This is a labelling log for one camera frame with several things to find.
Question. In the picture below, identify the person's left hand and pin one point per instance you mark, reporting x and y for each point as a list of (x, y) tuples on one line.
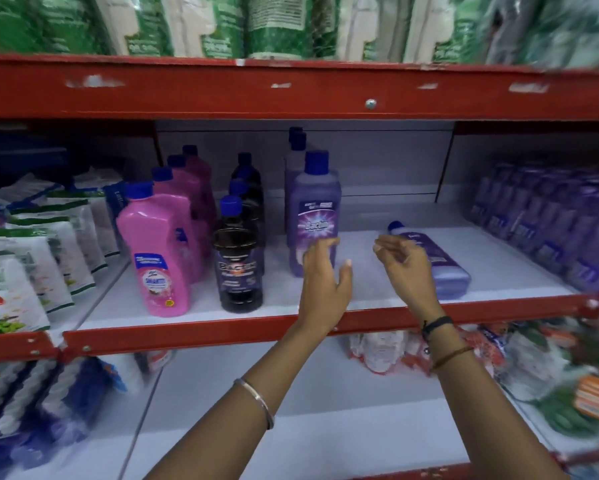
[(324, 294)]

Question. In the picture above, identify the large pink liquid bottle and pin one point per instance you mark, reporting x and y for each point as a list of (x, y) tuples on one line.
[(154, 259)]

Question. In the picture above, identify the silver bangle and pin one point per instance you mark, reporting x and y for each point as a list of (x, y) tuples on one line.
[(265, 407)]

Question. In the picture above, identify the person's left forearm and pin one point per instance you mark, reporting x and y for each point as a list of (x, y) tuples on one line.
[(249, 404)]

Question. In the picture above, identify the row of white green pouches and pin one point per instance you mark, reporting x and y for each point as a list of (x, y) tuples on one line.
[(34, 259)]

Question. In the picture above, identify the row of green white packages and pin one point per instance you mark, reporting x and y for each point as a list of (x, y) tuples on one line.
[(299, 24)]

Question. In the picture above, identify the person's right hand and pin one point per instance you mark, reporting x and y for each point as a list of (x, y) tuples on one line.
[(412, 279)]

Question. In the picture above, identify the red metal shelf rack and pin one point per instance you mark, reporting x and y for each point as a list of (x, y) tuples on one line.
[(279, 92)]

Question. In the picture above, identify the person's right forearm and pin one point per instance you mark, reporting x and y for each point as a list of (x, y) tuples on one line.
[(484, 409)]

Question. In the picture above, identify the person's right fingers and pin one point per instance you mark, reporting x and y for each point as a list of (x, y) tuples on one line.
[(392, 247)]

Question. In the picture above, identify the pile of colourful packets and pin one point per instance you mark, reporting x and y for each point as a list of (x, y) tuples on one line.
[(569, 374)]

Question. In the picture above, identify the person's left thumb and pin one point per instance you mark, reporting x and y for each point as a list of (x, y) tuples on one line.
[(345, 279)]

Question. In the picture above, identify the dark liquid bottle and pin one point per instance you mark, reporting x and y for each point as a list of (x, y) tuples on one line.
[(247, 172), (237, 264), (249, 199)]

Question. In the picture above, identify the pile of red white packets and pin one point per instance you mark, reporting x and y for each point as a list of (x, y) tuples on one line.
[(384, 349)]

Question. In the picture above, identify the pile of blue white packets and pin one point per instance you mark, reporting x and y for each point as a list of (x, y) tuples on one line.
[(34, 409)]

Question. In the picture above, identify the group of purple bottles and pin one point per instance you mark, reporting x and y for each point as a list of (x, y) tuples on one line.
[(549, 224)]

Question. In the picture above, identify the black wristband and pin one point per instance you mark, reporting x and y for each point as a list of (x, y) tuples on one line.
[(438, 324)]

